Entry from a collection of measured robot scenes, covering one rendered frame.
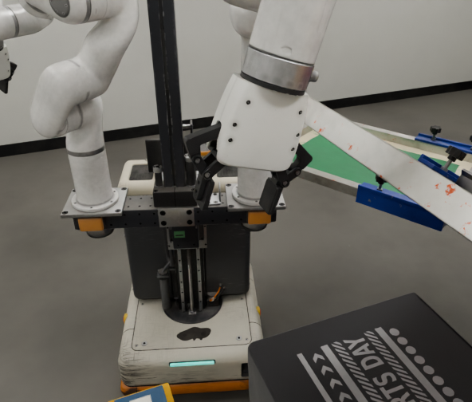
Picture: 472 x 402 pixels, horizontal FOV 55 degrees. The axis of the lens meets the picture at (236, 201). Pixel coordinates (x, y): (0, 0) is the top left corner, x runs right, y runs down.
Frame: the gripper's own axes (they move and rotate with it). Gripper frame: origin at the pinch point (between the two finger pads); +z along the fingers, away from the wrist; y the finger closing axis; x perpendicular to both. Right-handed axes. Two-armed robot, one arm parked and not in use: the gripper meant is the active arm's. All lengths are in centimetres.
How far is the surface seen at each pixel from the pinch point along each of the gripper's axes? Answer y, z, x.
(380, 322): -58, 38, -16
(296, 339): -38, 45, -19
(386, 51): -342, -11, -380
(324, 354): -41, 44, -13
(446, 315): -189, 98, -78
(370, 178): -98, 26, -79
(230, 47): -158, 25, -380
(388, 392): -48, 41, 0
